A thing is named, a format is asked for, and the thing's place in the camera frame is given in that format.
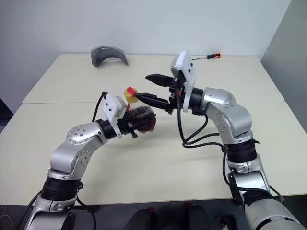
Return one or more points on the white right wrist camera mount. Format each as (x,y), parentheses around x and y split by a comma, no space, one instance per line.
(188,69)

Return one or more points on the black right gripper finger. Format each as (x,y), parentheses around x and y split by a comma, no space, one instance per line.
(156,101)
(159,79)

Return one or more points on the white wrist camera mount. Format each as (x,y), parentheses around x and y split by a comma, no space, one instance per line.
(111,105)
(188,69)

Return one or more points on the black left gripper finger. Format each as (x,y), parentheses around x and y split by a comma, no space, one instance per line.
(145,127)
(144,111)

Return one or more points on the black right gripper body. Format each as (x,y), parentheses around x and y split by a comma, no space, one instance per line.
(175,95)

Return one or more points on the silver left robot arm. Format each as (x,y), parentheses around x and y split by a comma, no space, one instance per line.
(72,148)

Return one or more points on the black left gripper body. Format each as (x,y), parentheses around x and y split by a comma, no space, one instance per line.
(124,125)

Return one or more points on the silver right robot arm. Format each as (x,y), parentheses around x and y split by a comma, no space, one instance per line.
(230,112)

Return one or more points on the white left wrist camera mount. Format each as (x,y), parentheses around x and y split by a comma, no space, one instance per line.
(111,105)

